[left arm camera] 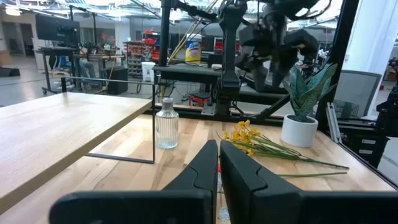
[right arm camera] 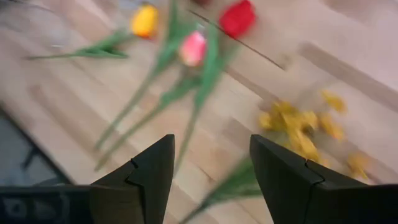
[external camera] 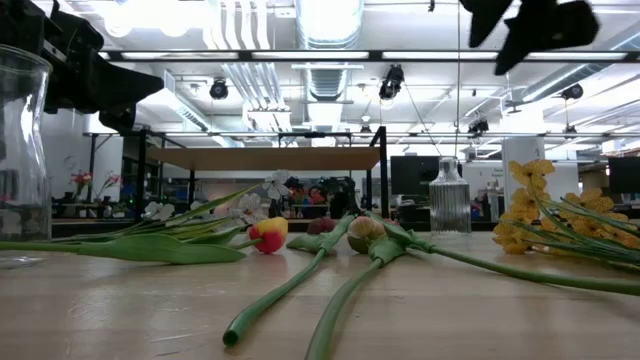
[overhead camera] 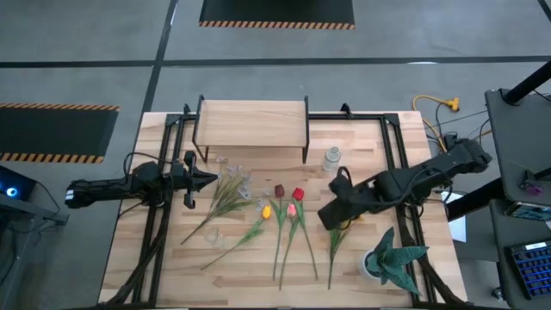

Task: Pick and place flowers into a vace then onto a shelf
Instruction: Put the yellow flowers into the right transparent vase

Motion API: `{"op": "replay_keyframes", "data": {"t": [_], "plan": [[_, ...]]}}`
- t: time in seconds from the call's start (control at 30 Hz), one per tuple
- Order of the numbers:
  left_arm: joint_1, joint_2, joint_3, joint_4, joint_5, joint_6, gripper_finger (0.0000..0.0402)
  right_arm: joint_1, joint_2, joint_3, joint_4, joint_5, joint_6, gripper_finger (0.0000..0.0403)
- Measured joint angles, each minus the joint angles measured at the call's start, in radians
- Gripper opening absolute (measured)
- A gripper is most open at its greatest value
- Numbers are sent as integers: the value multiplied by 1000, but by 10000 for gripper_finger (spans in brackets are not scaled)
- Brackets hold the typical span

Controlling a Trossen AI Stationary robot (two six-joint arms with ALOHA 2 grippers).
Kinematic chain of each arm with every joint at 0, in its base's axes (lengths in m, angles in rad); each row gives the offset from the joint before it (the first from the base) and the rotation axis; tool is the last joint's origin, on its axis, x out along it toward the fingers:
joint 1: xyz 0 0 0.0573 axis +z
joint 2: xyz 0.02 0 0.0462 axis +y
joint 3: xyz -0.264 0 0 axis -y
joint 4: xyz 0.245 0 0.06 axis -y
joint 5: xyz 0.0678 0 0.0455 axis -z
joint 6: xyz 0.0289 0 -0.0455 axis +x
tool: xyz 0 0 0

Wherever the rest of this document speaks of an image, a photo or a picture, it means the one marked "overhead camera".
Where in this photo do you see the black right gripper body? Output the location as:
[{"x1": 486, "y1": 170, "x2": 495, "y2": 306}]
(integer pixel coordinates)
[{"x1": 317, "y1": 165, "x2": 380, "y2": 232}]

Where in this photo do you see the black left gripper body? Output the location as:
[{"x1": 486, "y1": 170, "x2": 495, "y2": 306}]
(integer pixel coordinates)
[{"x1": 170, "y1": 150, "x2": 206, "y2": 211}]

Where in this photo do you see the white artificial flower bunch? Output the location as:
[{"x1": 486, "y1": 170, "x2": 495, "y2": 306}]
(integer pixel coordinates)
[{"x1": 180, "y1": 157, "x2": 268, "y2": 245}]

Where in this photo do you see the yellow artificial flower bunch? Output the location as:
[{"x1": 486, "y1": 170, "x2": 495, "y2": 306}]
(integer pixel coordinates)
[{"x1": 327, "y1": 218, "x2": 355, "y2": 290}]

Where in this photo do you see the clear glass vase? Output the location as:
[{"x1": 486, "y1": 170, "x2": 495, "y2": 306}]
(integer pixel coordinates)
[
  {"x1": 322, "y1": 146, "x2": 343, "y2": 172},
  {"x1": 203, "y1": 227, "x2": 226, "y2": 250}
]

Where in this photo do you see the pink artificial tulip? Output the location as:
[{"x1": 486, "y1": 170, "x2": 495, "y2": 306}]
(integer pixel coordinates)
[{"x1": 278, "y1": 202, "x2": 302, "y2": 292}]

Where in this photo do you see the dark red artificial tulip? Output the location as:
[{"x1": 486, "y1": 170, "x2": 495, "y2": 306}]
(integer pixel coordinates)
[{"x1": 269, "y1": 183, "x2": 288, "y2": 282}]

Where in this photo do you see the yellow artificial tulip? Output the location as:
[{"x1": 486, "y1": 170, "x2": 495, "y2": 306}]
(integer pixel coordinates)
[{"x1": 200, "y1": 204, "x2": 273, "y2": 271}]

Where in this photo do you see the wooden shelf with black legs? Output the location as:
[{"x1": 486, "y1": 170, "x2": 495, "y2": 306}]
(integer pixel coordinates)
[{"x1": 192, "y1": 95, "x2": 311, "y2": 165}]

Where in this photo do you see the green potted plant white pot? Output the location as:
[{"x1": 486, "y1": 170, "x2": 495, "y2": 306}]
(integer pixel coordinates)
[{"x1": 358, "y1": 226, "x2": 430, "y2": 297}]

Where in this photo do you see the white paper sheet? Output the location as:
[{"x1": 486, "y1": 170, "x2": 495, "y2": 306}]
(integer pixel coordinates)
[{"x1": 439, "y1": 190, "x2": 467, "y2": 244}]

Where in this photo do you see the black beam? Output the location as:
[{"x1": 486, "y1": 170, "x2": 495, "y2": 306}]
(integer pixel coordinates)
[{"x1": 444, "y1": 165, "x2": 551, "y2": 221}]

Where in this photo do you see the black mat with hazard stripes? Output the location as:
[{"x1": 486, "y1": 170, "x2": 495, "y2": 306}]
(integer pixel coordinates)
[
  {"x1": 198, "y1": 0, "x2": 356, "y2": 31},
  {"x1": 0, "y1": 102, "x2": 121, "y2": 164}
]

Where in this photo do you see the grey metal stand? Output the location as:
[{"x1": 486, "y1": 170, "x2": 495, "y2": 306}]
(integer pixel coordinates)
[{"x1": 0, "y1": 195, "x2": 70, "y2": 310}]

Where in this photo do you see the grey desk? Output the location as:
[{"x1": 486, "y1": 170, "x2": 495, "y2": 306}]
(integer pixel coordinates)
[
  {"x1": 488, "y1": 198, "x2": 551, "y2": 310},
  {"x1": 485, "y1": 88, "x2": 551, "y2": 207}
]

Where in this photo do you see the black computer with blue light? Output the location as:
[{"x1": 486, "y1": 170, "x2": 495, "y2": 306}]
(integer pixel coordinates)
[{"x1": 0, "y1": 165, "x2": 38, "y2": 202}]

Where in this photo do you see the tablet with lit screen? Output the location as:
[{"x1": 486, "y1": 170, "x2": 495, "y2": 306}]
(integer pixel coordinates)
[{"x1": 504, "y1": 201, "x2": 551, "y2": 223}]

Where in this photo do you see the small purple object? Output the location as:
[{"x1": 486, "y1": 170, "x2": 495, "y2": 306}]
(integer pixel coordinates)
[{"x1": 518, "y1": 170, "x2": 544, "y2": 198}]

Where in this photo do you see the black keyboard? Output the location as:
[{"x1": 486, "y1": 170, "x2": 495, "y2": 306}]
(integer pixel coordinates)
[{"x1": 504, "y1": 239, "x2": 551, "y2": 301}]

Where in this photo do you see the yellow extension cable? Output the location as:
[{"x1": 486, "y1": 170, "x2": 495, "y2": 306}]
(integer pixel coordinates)
[{"x1": 412, "y1": 95, "x2": 461, "y2": 152}]

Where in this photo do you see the black post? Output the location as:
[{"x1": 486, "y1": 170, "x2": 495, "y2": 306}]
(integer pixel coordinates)
[{"x1": 502, "y1": 59, "x2": 551, "y2": 107}]

